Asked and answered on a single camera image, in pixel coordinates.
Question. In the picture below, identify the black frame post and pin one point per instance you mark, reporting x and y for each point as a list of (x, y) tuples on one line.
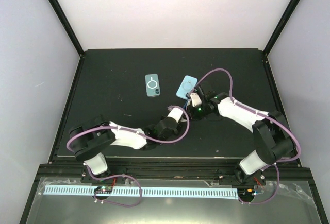
[(280, 26), (56, 6)]

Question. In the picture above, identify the teal phone with ring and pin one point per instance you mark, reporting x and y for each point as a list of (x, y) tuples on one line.
[(152, 85)]

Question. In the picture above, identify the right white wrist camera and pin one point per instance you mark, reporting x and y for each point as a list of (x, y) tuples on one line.
[(195, 100)]

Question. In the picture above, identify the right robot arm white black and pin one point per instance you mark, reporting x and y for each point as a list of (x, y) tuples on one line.
[(270, 131)]

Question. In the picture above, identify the left black frame post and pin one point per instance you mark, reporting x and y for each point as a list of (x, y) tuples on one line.
[(56, 6)]

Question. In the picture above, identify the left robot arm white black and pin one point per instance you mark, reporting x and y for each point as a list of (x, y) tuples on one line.
[(88, 140)]

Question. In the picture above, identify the right circuit board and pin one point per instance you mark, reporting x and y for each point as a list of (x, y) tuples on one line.
[(252, 191)]

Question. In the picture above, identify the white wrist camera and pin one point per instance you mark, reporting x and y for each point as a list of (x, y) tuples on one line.
[(176, 114), (195, 100)]

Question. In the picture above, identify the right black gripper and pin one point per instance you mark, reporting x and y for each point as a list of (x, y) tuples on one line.
[(193, 116)]

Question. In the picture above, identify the light blue phone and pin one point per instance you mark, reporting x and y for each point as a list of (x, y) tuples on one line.
[(187, 84)]

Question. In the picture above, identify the black aluminium front rail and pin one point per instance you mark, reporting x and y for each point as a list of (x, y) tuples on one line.
[(170, 168)]

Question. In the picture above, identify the circuit board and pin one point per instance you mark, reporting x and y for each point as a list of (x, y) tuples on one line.
[(252, 191), (103, 190)]

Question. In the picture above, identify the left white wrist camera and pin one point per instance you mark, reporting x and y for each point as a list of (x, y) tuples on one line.
[(176, 114)]

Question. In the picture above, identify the left circuit board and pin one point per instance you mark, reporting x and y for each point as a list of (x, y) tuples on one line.
[(103, 190)]

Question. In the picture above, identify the light blue slotted cable duct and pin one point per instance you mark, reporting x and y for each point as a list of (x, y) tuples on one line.
[(134, 191)]

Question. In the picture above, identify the right black frame post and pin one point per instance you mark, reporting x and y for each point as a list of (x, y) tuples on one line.
[(280, 26)]

